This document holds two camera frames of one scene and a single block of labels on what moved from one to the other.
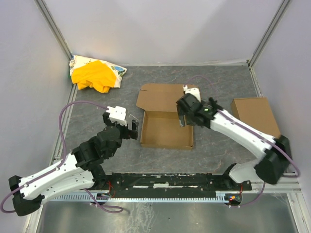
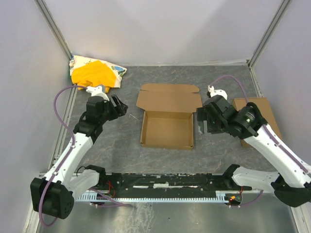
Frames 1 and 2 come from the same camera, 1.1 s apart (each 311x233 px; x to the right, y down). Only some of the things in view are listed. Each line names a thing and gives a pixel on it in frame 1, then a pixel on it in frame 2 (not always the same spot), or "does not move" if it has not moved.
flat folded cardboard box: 257,112 does not move
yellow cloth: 96,74 does not move
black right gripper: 184,112 to 208,116
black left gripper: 124,131 to 112,107
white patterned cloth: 78,60 does not move
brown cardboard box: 160,126 does not move
